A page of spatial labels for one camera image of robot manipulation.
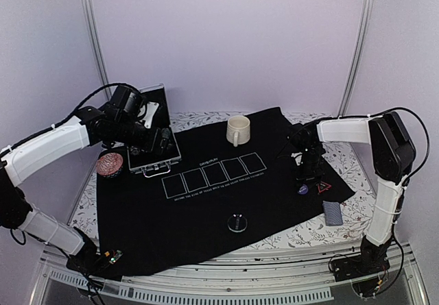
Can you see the front aluminium rail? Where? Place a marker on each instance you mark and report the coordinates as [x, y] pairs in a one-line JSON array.
[[247, 276]]

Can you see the aluminium poker chip case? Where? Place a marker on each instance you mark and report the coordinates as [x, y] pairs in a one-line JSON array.
[[154, 115]]

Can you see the left aluminium frame post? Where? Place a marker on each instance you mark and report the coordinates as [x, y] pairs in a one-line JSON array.
[[91, 25]]

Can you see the small green circuit board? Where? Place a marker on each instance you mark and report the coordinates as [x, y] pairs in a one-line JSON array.
[[112, 256]]

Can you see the right aluminium frame post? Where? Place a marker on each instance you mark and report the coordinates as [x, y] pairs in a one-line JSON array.
[[366, 12]]

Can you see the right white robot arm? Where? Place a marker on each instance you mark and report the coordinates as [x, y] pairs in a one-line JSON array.
[[393, 154]]

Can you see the purple small blind button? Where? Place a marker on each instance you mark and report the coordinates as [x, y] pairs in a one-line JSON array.
[[303, 189]]

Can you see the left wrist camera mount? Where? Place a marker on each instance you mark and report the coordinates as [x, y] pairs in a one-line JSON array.
[[147, 112]]

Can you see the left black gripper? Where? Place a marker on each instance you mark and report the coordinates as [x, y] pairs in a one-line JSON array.
[[151, 145]]

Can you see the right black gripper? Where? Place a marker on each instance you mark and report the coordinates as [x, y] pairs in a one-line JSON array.
[[316, 177]]

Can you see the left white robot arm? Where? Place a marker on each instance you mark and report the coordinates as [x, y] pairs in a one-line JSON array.
[[138, 119]]

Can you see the cream ceramic mug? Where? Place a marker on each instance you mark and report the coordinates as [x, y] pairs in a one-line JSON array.
[[238, 130]]

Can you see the red triangle black token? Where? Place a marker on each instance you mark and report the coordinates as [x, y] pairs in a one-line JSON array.
[[323, 186]]

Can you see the clear black dealer button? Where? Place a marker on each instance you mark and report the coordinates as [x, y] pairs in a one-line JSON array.
[[237, 223]]

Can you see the aluminium frame post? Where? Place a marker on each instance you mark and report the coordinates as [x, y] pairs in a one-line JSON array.
[[366, 12], [91, 25]]

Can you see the black poker table mat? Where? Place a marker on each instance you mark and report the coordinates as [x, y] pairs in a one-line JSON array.
[[180, 218]]

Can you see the blue patterned card deck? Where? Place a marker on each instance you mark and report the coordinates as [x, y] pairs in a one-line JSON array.
[[332, 213]]

